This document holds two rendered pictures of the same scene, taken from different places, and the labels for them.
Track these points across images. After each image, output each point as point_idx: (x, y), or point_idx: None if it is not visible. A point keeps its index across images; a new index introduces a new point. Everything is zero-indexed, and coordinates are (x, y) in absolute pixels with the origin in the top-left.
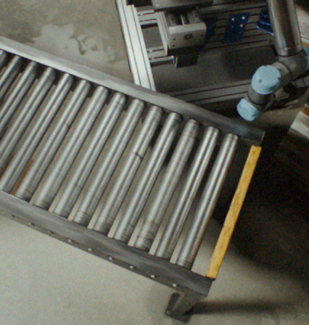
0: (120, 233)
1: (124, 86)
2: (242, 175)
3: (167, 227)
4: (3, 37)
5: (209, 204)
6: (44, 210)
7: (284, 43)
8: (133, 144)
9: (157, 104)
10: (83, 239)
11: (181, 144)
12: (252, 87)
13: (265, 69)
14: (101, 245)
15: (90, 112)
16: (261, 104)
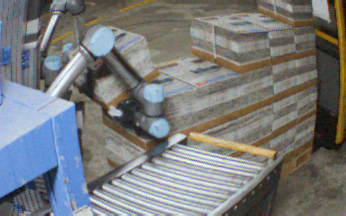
0: (239, 186)
1: (109, 176)
2: (213, 140)
3: (239, 172)
4: (41, 207)
5: (229, 156)
6: (209, 213)
7: (134, 74)
8: (165, 181)
9: (131, 167)
10: (238, 198)
11: (174, 163)
12: (154, 102)
13: (148, 87)
14: (245, 191)
15: (126, 192)
16: (163, 113)
